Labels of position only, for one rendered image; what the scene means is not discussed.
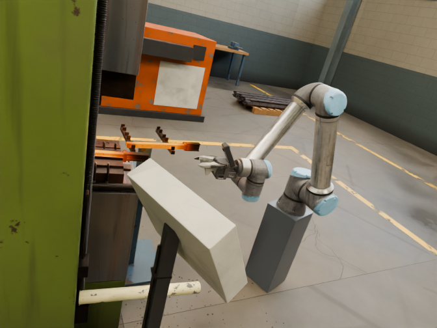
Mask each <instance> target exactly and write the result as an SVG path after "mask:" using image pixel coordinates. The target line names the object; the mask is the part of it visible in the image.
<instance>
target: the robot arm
mask: <svg viewBox="0 0 437 328"><path fill-rule="evenodd" d="M346 105H347V97H346V95H345V94H344V93H343V92H342V91H340V90H339V89H335V88H333V87H330V86H328V85H325V84H324V83H311V84H309V85H306V86H304V87H302V88H300V89H298V90H297V91H296V92H295V93H294V95H292V101H291V103H290V104H289V105H288V106H287V107H286V108H285V110H284V111H283V112H282V114H281V115H280V116H279V117H278V118H277V119H276V121H275V122H274V123H273V125H272V126H271V127H270V128H269V129H268V130H267V132H266V133H265V134H264V135H263V137H262V138H261V139H260V140H259V141H258V142H257V144H256V145H255V146H254V147H253V149H251V151H250V152H249V153H248V155H247V156H246V157H245V158H239V159H236V160H235V161H234V160H233V156H232V153H231V150H230V146H229V145H228V144H227V143H226V142H225V143H222V150H223V151H224V153H225V156H226V159H225V158H223V157H217V156H198V157H195V158H194V159H197V160H200V164H198V166H199V167H201V168H204V169H205V175H206V176H207V175H209V174H210V172H212V173H213V176H214V177H215V179H219V180H226V178H231V180H232V182H234V183H235V184H236V186H237V187H238V188H239V189H240V190H241V191H242V194H241V197H242V199H244V200H245V201H248V202H257V201H258V200H259V197H260V195H261V191H262V189H263V185H264V183H265V179H268V178H270V177H271V175H272V166H271V163H270V162H269V161H267V160H264V159H265V158H266V157H267V156H268V155H269V154H270V152H271V151H272V150H273V148H274V147H275V146H276V145H277V144H278V143H279V142H280V140H281V139H282V138H283V137H284V135H285V134H286V133H287V132H288V131H289V130H290V128H291V127H292V126H293V125H294V123H295V122H296V121H297V120H298V119H299V118H300V116H301V115H302V114H303V113H304V112H305V111H309V110H310V109H311V108H312V107H313V106H314V107H315V130H314V138H313V154H312V162H311V170H309V169H305V168H300V167H296V168H294V169H293V170H292V171H291V174H290V176H289V179H288V181H287V184H286V187H285V190H284V193H283V194H282V195H281V196H280V198H279V199H278V200H277V203H276V205H277V207H279V208H280V209H281V210H282V211H283V212H285V213H287V214H289V215H294V216H302V215H304V214H305V212H306V206H307V207H309V208H310V209H311V210H312V211H313V212H314V213H316V214H317V215H319V216H325V215H328V214H329V213H331V212H332V211H333V210H334V209H335V208H336V206H337V205H338V201H339V200H338V198H337V196H336V195H334V194H333V192H334V185H333V183H332V182H331V177H332V167H333V162H334V152H335V146H336V137H337V131H338V121H339V116H340V114H342V112H344V109H345V108H346Z"/></svg>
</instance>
